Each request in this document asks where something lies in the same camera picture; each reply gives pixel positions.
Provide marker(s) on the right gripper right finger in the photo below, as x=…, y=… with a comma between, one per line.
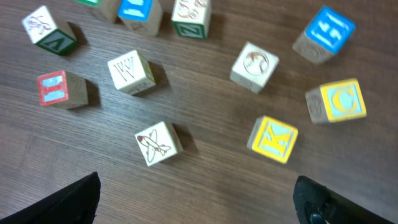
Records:
x=315, y=203

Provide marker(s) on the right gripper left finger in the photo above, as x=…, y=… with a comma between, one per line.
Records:
x=74, y=204

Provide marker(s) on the white block yellow side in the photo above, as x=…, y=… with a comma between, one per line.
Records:
x=158, y=143

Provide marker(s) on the red I block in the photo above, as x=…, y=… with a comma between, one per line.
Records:
x=62, y=90

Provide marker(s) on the white block centre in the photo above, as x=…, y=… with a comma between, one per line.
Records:
x=131, y=73

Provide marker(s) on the white picture block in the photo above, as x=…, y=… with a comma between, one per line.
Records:
x=253, y=67

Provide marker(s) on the blue top block right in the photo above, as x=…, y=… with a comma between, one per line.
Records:
x=324, y=36

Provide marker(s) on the blue block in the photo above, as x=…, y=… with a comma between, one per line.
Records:
x=324, y=36
x=141, y=16

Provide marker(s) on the white block teal side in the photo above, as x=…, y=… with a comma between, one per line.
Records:
x=49, y=32

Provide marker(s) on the green N block far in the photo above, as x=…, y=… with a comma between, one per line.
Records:
x=104, y=10

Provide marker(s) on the blue top block left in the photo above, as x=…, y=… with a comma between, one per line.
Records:
x=141, y=16

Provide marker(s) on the white block green side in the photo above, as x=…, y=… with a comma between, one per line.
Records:
x=191, y=18

